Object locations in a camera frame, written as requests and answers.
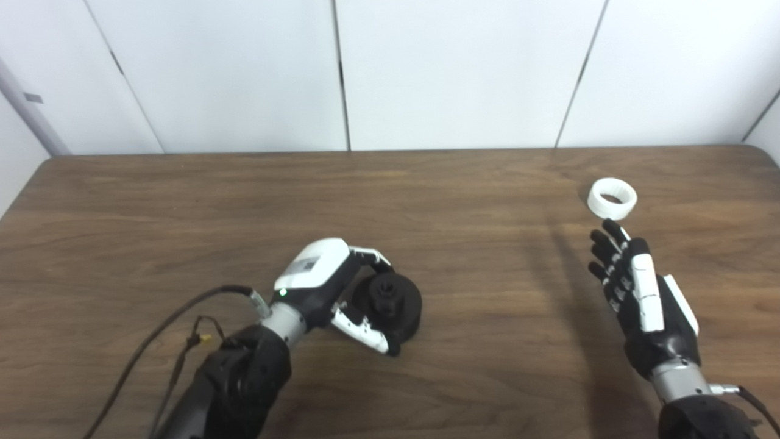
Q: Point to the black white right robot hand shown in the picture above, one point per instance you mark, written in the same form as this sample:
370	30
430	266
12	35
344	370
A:
649	305

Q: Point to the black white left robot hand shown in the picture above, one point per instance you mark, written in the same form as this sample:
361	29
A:
314	265

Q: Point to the round black stepped part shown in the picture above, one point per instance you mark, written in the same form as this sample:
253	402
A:
399	311

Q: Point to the grey wall corner post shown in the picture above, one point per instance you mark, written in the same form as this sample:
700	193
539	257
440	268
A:
27	113

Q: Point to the small grey wall tag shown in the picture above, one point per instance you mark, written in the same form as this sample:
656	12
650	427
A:
33	97

